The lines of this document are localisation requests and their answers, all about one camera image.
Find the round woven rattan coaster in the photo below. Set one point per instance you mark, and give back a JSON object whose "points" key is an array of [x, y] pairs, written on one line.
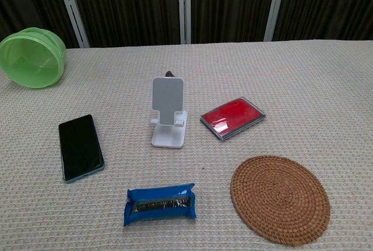
{"points": [[279, 200]]}

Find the grey metal screen post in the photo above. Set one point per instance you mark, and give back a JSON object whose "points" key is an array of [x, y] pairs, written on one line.
{"points": [[71, 9], [275, 6], [184, 6]]}

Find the beige woven tablecloth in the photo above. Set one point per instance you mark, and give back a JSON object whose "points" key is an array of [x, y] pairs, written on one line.
{"points": [[262, 73]]}

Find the white phone stand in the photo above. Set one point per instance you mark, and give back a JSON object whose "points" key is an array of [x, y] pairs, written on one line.
{"points": [[167, 99]]}

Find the green plastic bucket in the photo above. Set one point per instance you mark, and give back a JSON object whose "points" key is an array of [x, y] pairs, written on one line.
{"points": [[27, 58]]}

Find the blue snack packet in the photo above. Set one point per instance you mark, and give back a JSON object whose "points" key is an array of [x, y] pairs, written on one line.
{"points": [[158, 192]]}

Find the black smartphone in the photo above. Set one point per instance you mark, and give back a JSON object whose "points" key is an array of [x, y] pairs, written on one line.
{"points": [[80, 146]]}

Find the red card in clear case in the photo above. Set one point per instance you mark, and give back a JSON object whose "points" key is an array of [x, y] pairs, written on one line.
{"points": [[230, 117]]}

